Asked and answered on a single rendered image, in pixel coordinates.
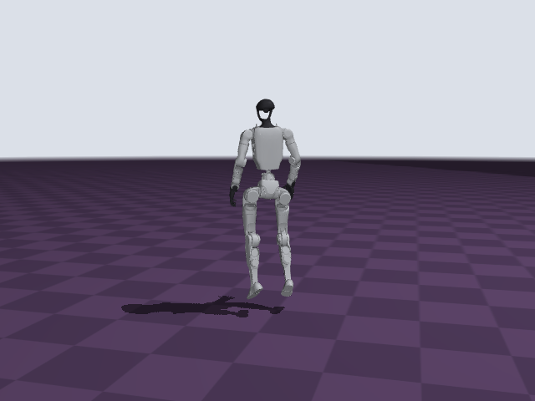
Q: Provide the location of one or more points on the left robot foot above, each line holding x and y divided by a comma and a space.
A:
254, 290

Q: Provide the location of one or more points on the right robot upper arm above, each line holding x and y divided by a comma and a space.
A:
292, 147

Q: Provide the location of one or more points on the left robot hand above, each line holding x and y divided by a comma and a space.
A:
232, 193

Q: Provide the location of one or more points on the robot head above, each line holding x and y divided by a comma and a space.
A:
265, 105

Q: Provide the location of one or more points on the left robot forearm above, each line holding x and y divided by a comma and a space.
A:
237, 175

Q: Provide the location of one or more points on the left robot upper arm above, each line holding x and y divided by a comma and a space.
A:
243, 147

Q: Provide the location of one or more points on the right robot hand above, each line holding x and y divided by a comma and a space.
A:
290, 189

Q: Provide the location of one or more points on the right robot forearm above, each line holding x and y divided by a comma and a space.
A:
293, 173

